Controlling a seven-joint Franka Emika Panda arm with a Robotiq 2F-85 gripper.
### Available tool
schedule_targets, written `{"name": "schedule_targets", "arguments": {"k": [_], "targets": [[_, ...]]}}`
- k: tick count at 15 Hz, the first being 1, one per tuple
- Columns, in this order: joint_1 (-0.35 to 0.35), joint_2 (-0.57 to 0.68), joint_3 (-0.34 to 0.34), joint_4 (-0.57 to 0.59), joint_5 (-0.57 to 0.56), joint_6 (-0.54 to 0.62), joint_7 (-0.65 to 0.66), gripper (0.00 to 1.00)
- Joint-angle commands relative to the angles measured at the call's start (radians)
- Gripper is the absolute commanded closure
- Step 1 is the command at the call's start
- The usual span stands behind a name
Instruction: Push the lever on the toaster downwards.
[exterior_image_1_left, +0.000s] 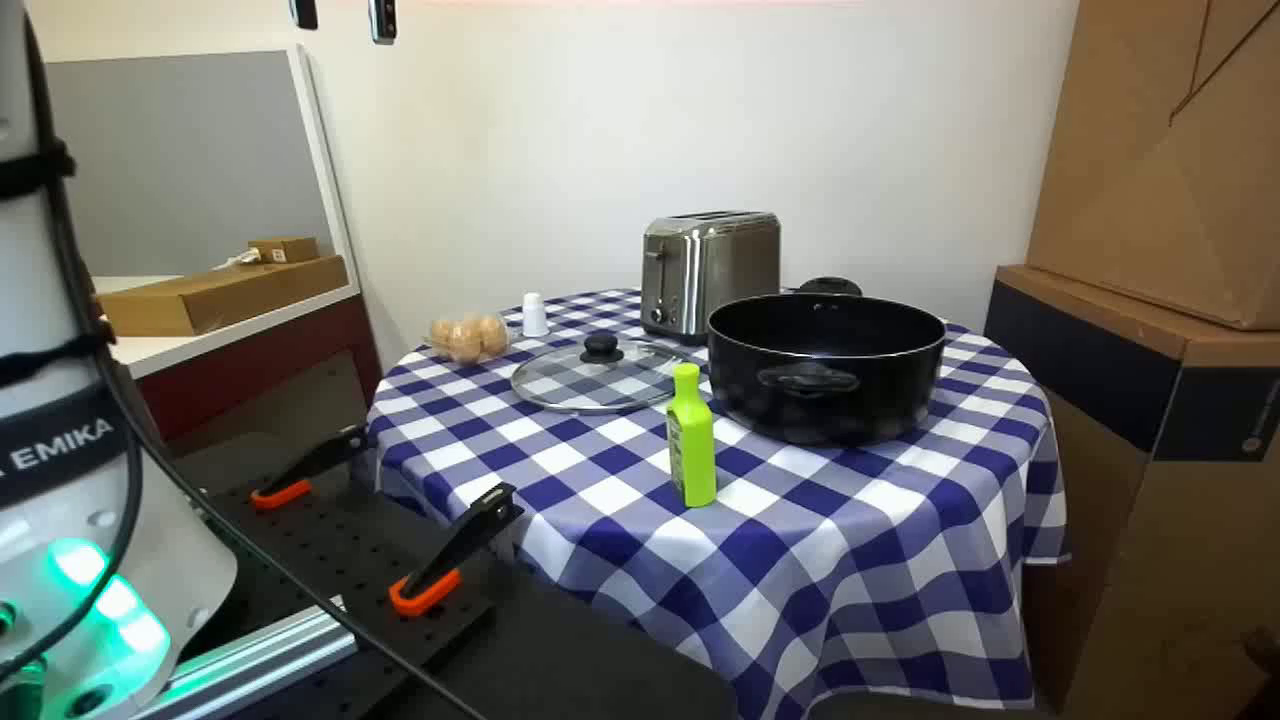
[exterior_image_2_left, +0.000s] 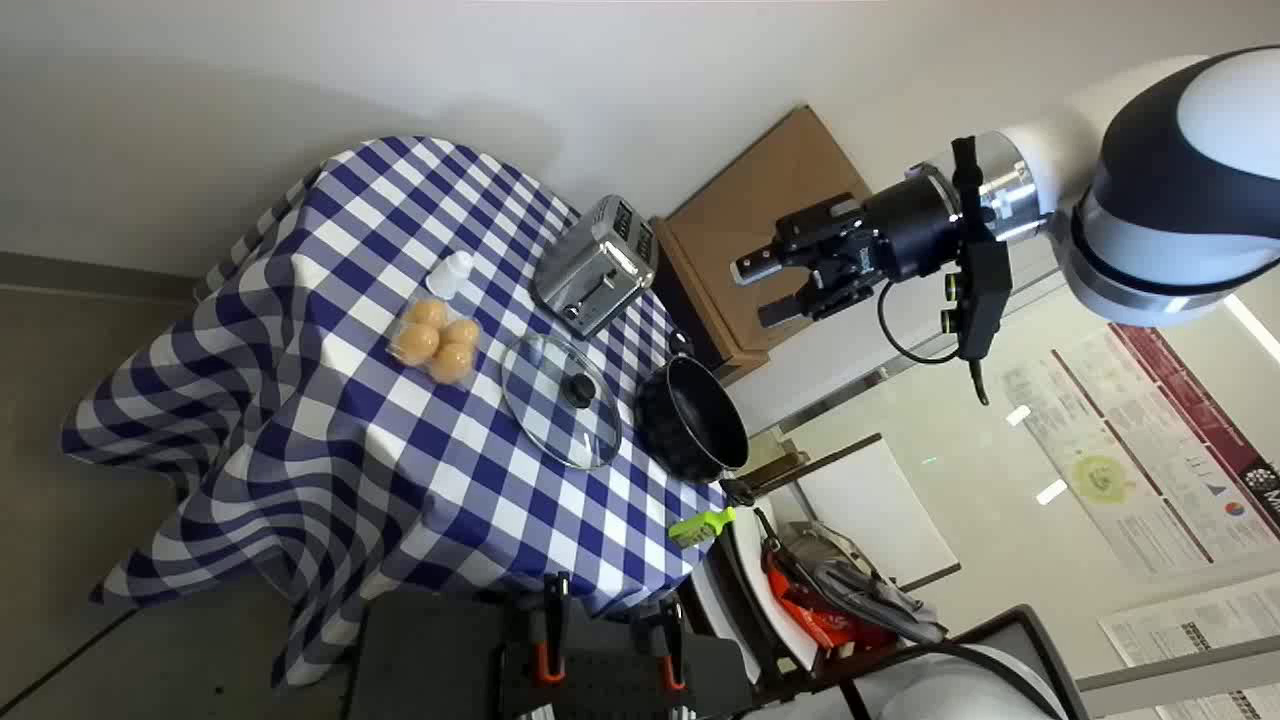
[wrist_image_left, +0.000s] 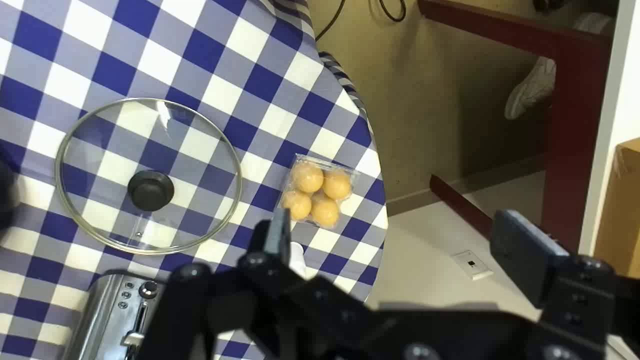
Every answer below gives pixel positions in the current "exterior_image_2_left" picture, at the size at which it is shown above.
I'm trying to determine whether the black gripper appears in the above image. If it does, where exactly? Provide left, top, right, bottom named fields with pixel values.
left=727, top=163, right=967, bottom=327

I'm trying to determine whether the silver two-slot toaster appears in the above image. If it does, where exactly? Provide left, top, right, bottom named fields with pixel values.
left=527, top=193, right=659, bottom=341

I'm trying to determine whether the brown cardboard box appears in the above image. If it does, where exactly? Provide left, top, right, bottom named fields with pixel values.
left=650, top=104, right=874, bottom=386

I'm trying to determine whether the black cooking pot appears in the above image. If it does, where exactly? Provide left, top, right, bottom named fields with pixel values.
left=631, top=351, right=753, bottom=490

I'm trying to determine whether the white framed board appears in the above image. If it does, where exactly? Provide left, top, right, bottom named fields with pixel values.
left=786, top=429, right=967, bottom=598

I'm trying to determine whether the small green plastic object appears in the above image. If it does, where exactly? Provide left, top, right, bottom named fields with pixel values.
left=663, top=504, right=738, bottom=548

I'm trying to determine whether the glass lid with black knob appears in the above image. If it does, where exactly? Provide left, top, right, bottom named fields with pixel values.
left=499, top=325, right=628, bottom=474

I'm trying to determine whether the white round dish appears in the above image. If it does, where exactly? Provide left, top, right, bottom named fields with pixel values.
left=720, top=501, right=835, bottom=675

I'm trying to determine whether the orange tool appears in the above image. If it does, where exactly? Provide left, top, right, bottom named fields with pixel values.
left=761, top=548, right=873, bottom=659

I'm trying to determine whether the golden bread bun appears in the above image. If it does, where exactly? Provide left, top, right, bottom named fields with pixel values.
left=403, top=292, right=456, bottom=341
left=441, top=316, right=485, bottom=361
left=388, top=321, right=441, bottom=368
left=427, top=341, right=480, bottom=388

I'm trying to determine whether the small white shaker bottle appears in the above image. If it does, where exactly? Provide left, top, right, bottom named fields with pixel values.
left=422, top=248, right=480, bottom=299

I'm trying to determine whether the orange black clamp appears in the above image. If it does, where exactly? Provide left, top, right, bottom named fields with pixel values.
left=527, top=572, right=572, bottom=691
left=650, top=598, right=697, bottom=699

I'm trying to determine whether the blue white checkered tablecloth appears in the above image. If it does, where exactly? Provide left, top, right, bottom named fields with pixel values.
left=55, top=131, right=733, bottom=691

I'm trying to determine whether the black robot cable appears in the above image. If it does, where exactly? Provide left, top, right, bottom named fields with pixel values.
left=873, top=275, right=967, bottom=373

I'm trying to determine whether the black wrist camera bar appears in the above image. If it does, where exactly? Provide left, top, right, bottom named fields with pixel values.
left=936, top=131, right=1014, bottom=407

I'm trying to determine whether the wall poster with red band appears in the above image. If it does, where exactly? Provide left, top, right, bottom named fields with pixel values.
left=997, top=321, right=1280, bottom=580

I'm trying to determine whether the white paper wall sheet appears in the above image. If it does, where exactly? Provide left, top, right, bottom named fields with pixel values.
left=1091, top=572, right=1280, bottom=672

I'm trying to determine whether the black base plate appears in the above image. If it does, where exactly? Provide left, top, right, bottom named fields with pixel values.
left=349, top=589, right=753, bottom=720

